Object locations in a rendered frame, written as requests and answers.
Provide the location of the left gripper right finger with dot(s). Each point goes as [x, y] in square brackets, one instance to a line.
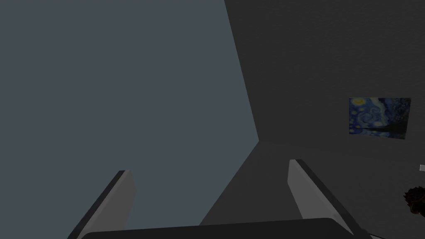
[312, 196]

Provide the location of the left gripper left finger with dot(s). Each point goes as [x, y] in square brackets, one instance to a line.
[113, 203]

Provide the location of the blue swirling night sky painting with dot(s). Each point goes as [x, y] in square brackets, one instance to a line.
[379, 117]

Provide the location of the dark leafy plant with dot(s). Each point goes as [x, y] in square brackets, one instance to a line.
[415, 199]

